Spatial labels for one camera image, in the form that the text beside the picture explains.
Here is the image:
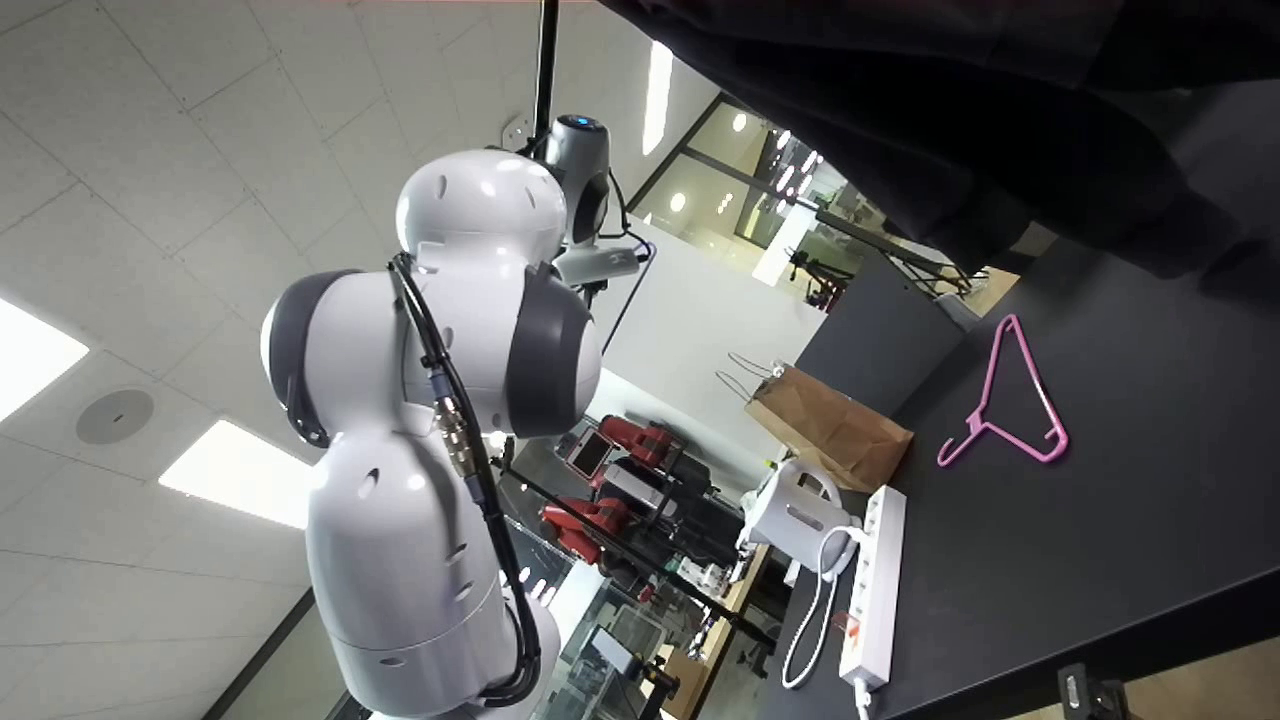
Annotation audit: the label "black rod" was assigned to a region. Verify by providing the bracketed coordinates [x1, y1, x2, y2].
[532, 0, 561, 153]

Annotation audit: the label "pink coat hanger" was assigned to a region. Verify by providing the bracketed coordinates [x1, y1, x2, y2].
[936, 314, 1070, 469]

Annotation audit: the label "red and black robot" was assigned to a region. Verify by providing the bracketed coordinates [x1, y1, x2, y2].
[539, 414, 747, 601]

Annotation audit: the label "window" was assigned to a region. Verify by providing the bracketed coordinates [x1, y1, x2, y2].
[628, 93, 867, 293]

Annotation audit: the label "brown paper bag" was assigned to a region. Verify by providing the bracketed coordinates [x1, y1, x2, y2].
[716, 351, 915, 494]

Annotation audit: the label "white electric kettle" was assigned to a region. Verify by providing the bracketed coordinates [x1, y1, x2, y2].
[739, 457, 863, 578]

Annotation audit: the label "ceiling light panel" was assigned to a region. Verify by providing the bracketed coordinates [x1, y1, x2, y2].
[158, 418, 315, 531]
[0, 297, 91, 424]
[642, 40, 675, 157]

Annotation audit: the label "white power strip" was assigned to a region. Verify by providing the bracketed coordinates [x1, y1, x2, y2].
[837, 485, 908, 692]

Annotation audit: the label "dark garment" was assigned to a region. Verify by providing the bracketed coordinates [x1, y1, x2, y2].
[598, 0, 1280, 303]

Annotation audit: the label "round ceiling speaker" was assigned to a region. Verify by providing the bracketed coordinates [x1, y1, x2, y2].
[76, 388, 155, 446]

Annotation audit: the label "black clamp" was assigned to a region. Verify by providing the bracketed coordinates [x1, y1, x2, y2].
[1057, 662, 1133, 720]

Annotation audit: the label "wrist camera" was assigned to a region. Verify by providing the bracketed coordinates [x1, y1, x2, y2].
[553, 246, 642, 288]

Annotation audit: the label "white cable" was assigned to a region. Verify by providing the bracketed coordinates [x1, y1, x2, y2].
[781, 528, 863, 692]

